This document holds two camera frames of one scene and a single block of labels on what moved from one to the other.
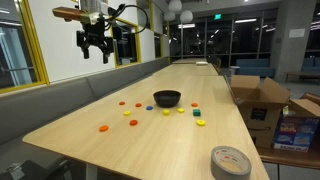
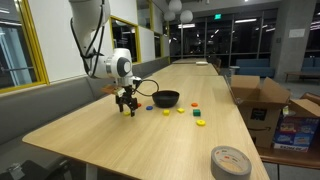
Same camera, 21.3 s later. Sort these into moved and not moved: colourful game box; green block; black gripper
Moved: black gripper
Not moved: green block; colourful game box
